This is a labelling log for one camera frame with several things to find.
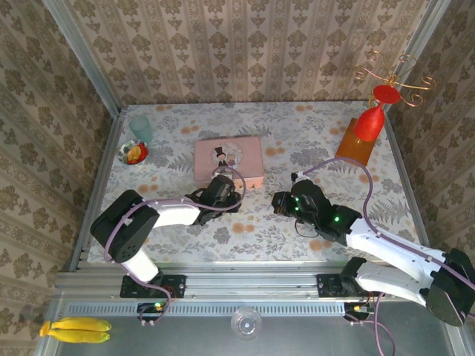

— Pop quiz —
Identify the pink wedding couple tin box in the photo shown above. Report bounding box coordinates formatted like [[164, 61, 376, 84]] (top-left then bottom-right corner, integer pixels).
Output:
[[194, 136, 265, 191]]

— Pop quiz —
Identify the floral tablecloth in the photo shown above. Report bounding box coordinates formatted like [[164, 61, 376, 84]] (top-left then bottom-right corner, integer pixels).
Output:
[[88, 102, 424, 264]]

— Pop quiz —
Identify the orange wooden block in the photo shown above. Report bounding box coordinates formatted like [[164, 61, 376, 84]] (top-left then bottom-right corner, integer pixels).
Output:
[[335, 117, 376, 167]]

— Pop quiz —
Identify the frosted teal plastic cup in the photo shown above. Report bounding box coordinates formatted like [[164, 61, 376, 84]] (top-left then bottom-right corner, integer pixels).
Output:
[[128, 114, 154, 144]]

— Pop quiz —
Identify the red wine glass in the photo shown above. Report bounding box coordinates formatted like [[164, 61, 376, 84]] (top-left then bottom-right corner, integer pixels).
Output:
[[353, 84, 402, 142]]

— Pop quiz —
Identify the small patterned bowl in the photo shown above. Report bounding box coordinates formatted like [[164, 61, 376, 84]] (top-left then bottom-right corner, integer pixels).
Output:
[[117, 139, 150, 166]]

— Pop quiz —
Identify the clear glass dome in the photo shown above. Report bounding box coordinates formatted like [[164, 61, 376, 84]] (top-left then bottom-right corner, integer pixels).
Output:
[[229, 306, 263, 341]]

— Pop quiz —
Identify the yellow toy banana bunch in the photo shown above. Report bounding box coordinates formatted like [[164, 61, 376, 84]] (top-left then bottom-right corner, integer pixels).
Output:
[[39, 317, 113, 344]]

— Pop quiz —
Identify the thin black wire loop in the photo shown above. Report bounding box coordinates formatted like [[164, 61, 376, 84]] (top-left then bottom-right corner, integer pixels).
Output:
[[295, 217, 322, 239]]

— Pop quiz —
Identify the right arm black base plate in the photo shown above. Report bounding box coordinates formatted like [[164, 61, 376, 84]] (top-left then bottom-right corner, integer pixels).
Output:
[[315, 273, 386, 298]]

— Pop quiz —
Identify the aluminium cross rail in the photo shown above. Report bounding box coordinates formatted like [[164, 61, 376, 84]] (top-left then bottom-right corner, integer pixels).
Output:
[[54, 261, 453, 302]]

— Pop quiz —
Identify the aluminium side rail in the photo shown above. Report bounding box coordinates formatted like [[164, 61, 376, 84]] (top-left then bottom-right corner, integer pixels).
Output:
[[384, 114, 441, 270], [69, 111, 125, 271]]

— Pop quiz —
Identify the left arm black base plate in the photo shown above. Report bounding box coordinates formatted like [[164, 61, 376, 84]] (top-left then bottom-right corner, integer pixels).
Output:
[[119, 273, 186, 300]]

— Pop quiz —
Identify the slotted grey cable duct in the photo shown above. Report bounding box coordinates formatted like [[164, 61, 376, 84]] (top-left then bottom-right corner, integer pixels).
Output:
[[65, 302, 348, 317]]

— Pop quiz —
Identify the gold wire glass holder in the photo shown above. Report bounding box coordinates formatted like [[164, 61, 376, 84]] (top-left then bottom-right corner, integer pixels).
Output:
[[354, 50, 437, 107]]

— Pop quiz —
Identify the aluminium frame post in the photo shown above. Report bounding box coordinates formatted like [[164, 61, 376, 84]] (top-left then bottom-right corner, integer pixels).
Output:
[[393, 0, 452, 108], [42, 0, 122, 116]]

